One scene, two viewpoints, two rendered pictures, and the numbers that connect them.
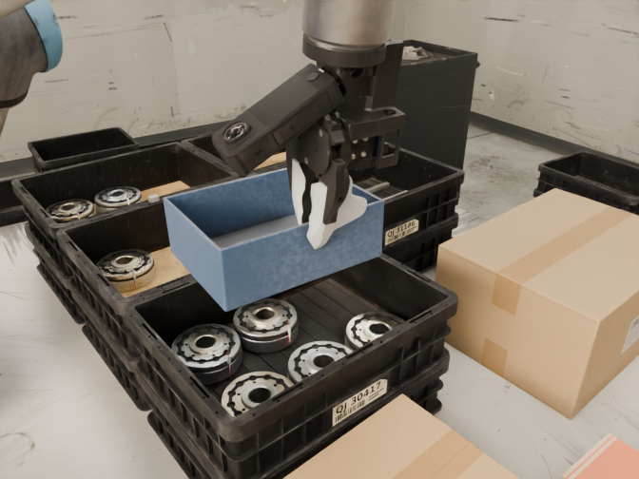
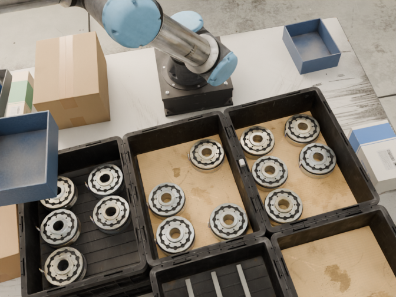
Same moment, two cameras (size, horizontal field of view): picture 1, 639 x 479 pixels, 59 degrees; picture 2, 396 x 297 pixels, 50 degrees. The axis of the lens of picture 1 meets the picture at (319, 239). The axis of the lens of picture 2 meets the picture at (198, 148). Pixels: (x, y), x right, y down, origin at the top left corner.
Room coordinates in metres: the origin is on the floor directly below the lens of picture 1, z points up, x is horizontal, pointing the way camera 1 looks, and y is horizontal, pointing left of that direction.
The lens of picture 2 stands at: (1.20, -0.21, 1.92)
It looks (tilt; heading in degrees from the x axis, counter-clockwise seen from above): 58 degrees down; 120
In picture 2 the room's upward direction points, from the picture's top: 7 degrees counter-clockwise
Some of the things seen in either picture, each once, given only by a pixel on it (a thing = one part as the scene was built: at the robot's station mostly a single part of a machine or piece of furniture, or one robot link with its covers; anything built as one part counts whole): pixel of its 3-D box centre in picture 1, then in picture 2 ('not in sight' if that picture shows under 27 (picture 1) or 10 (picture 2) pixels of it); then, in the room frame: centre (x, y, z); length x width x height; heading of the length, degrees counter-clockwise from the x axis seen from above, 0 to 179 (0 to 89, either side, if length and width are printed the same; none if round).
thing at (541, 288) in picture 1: (561, 286); not in sight; (0.91, -0.47, 0.80); 0.40 x 0.30 x 0.20; 130
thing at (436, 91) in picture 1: (390, 144); not in sight; (2.71, -0.36, 0.45); 0.60 x 0.45 x 0.90; 124
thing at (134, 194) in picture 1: (118, 196); (317, 158); (1.20, 0.47, 0.86); 0.10 x 0.10 x 0.01
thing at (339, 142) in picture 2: (130, 203); (292, 163); (1.14, 0.42, 0.87); 0.40 x 0.30 x 0.11; 129
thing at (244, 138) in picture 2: not in sight; (257, 139); (1.02, 0.46, 0.86); 0.10 x 0.10 x 0.01
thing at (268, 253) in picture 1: (274, 226); (20, 157); (0.57, 0.05, 1.11); 0.20 x 0.15 x 0.07; 124
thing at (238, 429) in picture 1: (294, 308); (78, 211); (0.67, 0.04, 0.92); 0.40 x 0.30 x 0.02; 129
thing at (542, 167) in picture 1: (592, 225); not in sight; (1.99, -1.08, 0.37); 0.40 x 0.30 x 0.45; 34
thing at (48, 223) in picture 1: (126, 182); (294, 154); (1.14, 0.42, 0.92); 0.40 x 0.30 x 0.02; 129
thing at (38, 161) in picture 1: (93, 191); not in sight; (2.33, 1.01, 0.37); 0.40 x 0.30 x 0.45; 124
